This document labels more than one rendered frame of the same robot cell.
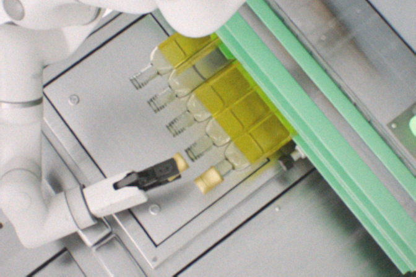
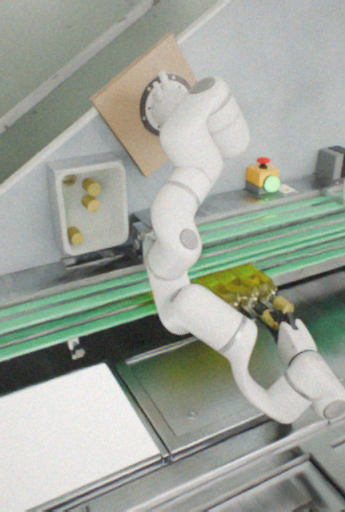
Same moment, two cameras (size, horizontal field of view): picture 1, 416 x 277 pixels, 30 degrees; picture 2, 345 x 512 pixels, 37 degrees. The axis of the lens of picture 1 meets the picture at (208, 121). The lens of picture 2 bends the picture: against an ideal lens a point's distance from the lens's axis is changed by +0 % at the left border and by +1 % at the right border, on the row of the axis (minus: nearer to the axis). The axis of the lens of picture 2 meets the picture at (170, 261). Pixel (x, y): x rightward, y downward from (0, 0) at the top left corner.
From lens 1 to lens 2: 1.38 m
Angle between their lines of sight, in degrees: 61
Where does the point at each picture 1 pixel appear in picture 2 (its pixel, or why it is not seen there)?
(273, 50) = (211, 232)
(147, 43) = (152, 365)
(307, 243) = (310, 318)
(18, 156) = (265, 394)
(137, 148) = not seen: hidden behind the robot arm
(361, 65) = (229, 204)
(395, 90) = (246, 198)
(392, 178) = (295, 209)
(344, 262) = (321, 305)
